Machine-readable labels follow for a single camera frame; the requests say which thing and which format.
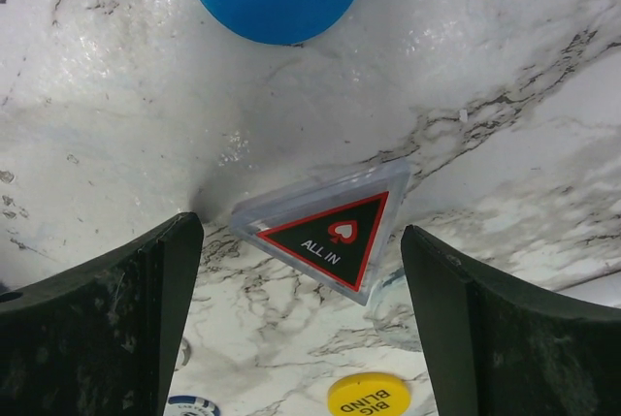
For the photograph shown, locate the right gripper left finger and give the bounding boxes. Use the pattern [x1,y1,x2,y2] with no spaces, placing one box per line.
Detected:
[1,212,204,415]

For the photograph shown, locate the yellow big blind button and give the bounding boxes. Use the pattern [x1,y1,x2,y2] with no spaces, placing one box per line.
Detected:
[327,372,411,416]

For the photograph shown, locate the all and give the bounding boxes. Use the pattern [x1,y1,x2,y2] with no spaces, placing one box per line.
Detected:
[229,158,410,305]

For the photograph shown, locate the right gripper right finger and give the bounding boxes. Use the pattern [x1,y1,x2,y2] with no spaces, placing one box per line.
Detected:
[401,226,620,415]

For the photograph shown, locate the green white poker chip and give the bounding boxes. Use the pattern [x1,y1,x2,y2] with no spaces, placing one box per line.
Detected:
[163,396,221,416]

